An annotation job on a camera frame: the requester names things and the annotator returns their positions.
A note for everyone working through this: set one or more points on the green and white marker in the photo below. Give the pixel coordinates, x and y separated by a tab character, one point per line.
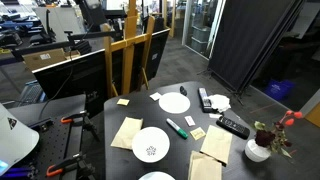
176	128

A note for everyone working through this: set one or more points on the white paper packet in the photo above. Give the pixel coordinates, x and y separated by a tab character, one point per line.
155	96

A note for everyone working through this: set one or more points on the long remote with coloured buttons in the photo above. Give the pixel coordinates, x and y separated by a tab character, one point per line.
204	99

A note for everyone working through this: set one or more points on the brown paper napkin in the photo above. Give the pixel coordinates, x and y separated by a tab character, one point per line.
125	133

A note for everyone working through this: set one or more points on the white round vase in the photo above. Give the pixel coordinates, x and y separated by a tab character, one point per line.
256	151

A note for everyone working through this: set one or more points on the small black clicker remote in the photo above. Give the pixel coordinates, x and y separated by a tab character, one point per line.
183	90

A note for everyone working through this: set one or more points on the crumpled white tissue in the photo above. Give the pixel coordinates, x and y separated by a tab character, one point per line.
220	102

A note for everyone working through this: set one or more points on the white bowl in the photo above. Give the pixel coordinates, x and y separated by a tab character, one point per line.
150	144

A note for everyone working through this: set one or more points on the black keyboard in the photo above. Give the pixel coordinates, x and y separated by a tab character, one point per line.
31	93

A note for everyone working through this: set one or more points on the blue plastic bin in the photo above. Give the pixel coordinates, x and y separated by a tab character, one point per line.
279	89

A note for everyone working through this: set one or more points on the black room divider panel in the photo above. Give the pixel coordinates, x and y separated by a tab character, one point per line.
253	40

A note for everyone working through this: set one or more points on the white plate with raised rim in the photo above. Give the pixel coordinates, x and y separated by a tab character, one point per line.
156	176

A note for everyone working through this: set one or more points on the black boom stand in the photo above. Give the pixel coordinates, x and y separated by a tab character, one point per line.
50	46

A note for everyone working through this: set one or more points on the yellow sachet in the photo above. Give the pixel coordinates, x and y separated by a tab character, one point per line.
198	133

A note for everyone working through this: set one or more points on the pink sachet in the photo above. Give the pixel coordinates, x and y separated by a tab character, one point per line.
189	120

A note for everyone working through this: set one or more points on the grey storage bin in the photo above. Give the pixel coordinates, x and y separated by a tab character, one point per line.
201	33
199	45

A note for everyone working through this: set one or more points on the small white sachet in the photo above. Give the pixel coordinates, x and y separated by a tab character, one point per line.
215	116

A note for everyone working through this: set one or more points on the white dome cover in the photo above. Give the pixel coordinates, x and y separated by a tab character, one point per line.
16	136

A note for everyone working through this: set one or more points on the wooden easel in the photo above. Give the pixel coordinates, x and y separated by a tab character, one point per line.
128	46

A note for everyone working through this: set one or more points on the black perforated side table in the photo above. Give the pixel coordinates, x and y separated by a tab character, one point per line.
53	140

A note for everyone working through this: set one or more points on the cardboard box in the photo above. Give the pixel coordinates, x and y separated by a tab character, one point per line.
45	59

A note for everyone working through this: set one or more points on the black tv remote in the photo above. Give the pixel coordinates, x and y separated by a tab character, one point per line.
233	127

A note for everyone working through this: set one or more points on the yellow sticky note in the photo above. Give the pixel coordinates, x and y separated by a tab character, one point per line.
123	102

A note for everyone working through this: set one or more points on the white flat paper plate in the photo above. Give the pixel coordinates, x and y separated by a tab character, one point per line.
174	102

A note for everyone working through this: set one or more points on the black tripod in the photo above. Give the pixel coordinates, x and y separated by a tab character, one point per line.
89	125

